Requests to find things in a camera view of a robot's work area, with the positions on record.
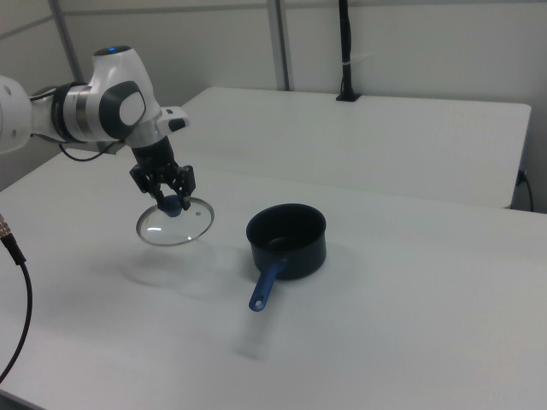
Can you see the black pole with clamp base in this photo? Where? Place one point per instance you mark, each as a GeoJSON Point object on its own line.
{"type": "Point", "coordinates": [345, 51]}

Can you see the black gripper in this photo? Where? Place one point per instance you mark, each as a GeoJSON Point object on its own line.
{"type": "Point", "coordinates": [154, 160]}

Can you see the glass lid with blue knob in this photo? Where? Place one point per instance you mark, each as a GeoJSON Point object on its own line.
{"type": "Point", "coordinates": [171, 230]}

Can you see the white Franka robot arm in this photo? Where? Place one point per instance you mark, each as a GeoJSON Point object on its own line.
{"type": "Point", "coordinates": [107, 107]}

